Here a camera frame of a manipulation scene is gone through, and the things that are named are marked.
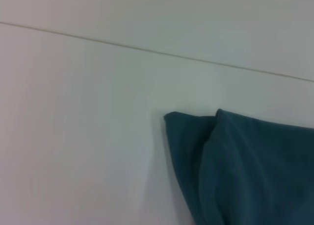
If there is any teal t-shirt with FREE print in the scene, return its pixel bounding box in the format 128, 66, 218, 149
163, 108, 314, 225

